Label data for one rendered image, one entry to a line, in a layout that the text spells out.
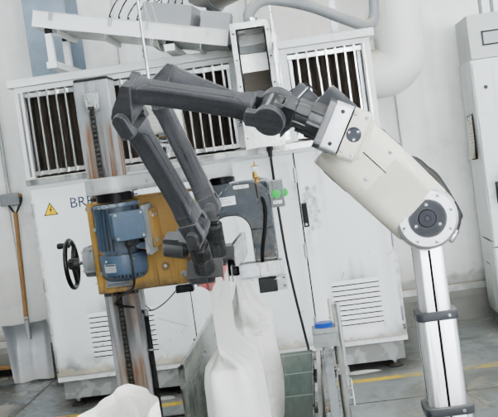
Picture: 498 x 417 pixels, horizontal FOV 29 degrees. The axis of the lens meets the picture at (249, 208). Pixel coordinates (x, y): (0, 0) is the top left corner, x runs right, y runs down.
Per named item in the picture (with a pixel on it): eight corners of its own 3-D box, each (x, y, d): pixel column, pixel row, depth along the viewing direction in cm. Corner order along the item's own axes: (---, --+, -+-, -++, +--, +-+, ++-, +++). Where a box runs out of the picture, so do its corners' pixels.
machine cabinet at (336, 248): (417, 367, 593) (373, 26, 582) (55, 411, 609) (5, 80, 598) (399, 332, 709) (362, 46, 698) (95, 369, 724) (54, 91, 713)
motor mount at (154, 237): (155, 255, 306) (147, 203, 305) (135, 257, 306) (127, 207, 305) (168, 246, 334) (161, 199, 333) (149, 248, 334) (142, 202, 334)
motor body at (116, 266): (146, 278, 306) (134, 200, 305) (98, 285, 307) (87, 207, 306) (153, 272, 321) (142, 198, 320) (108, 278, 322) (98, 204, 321)
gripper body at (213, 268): (188, 265, 274) (183, 249, 268) (223, 261, 273) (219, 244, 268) (188, 283, 270) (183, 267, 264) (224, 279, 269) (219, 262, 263)
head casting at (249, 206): (278, 259, 323) (266, 171, 322) (206, 269, 325) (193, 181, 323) (280, 250, 353) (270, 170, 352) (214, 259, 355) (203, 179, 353)
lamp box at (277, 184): (284, 206, 322) (281, 179, 322) (271, 208, 322) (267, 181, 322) (285, 204, 330) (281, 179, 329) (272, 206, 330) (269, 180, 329)
